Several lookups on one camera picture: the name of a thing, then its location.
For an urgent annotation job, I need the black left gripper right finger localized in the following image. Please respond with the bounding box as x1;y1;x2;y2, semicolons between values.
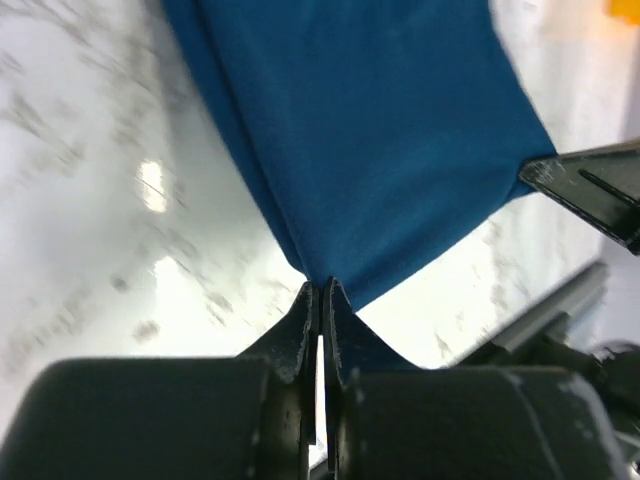
321;280;628;479

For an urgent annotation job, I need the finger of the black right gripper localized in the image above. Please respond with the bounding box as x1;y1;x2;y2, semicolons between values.
519;139;639;256

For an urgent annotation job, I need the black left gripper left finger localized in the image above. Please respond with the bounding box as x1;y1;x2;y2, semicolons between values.
1;284;319;479

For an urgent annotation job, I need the navy blue printed t shirt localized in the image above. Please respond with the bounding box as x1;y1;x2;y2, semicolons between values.
163;1;554;309

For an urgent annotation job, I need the yellow plastic bin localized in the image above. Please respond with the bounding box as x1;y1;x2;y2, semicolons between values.
606;0;640;25

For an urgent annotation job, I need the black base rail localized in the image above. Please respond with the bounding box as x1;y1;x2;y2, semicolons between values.
436;261;639;423

